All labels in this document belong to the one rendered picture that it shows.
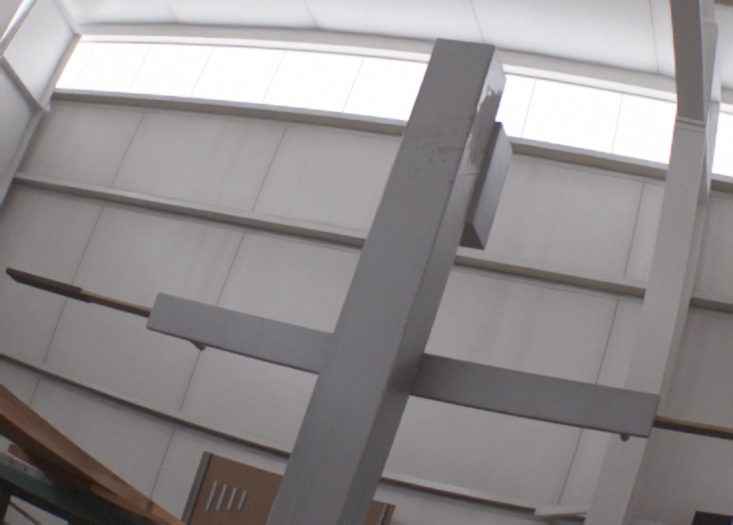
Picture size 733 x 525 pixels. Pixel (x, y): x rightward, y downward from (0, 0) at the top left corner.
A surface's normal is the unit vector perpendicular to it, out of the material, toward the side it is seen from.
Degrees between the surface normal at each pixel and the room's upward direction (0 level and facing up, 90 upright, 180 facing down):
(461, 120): 90
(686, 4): 169
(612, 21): 176
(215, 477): 90
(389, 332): 90
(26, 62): 90
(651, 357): 99
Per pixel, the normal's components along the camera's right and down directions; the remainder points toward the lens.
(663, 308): -0.33, -0.29
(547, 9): -0.35, 0.80
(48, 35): 0.91, 0.16
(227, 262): -0.18, -0.46
